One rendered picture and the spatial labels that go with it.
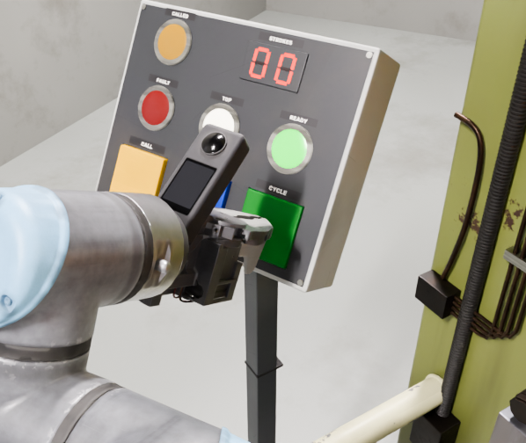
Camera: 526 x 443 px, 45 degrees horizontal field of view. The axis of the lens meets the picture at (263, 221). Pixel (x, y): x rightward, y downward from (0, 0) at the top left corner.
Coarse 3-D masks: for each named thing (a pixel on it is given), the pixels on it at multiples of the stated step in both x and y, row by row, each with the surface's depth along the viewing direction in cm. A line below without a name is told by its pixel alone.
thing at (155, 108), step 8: (152, 96) 81; (160, 96) 80; (144, 104) 81; (152, 104) 81; (160, 104) 80; (168, 104) 80; (144, 112) 81; (152, 112) 81; (160, 112) 80; (168, 112) 80; (152, 120) 81; (160, 120) 80
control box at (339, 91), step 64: (128, 64) 83; (192, 64) 78; (256, 64) 74; (320, 64) 70; (384, 64) 69; (128, 128) 83; (192, 128) 78; (256, 128) 74; (320, 128) 70; (320, 192) 70; (320, 256) 71
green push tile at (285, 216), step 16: (256, 192) 74; (256, 208) 74; (272, 208) 73; (288, 208) 72; (272, 224) 73; (288, 224) 72; (272, 240) 73; (288, 240) 72; (272, 256) 73; (288, 256) 72
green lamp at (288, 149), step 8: (280, 136) 72; (288, 136) 72; (296, 136) 71; (280, 144) 72; (288, 144) 72; (296, 144) 71; (304, 144) 71; (272, 152) 73; (280, 152) 72; (288, 152) 72; (296, 152) 71; (304, 152) 71; (280, 160) 72; (288, 160) 72; (296, 160) 71; (288, 168) 72
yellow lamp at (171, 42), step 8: (168, 32) 79; (176, 32) 79; (184, 32) 78; (160, 40) 80; (168, 40) 79; (176, 40) 79; (184, 40) 78; (160, 48) 80; (168, 48) 79; (176, 48) 79; (184, 48) 78; (168, 56) 80; (176, 56) 79
